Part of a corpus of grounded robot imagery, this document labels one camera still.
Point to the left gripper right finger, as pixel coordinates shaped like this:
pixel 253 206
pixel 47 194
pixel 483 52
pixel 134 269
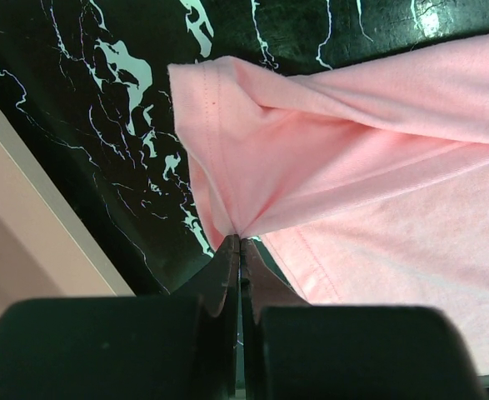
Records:
pixel 295 350

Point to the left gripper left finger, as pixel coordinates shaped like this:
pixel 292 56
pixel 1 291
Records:
pixel 176 346

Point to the light pink t-shirt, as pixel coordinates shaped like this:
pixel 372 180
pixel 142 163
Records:
pixel 368 184

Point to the black marble pattern mat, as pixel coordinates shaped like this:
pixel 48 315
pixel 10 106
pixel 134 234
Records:
pixel 85 86

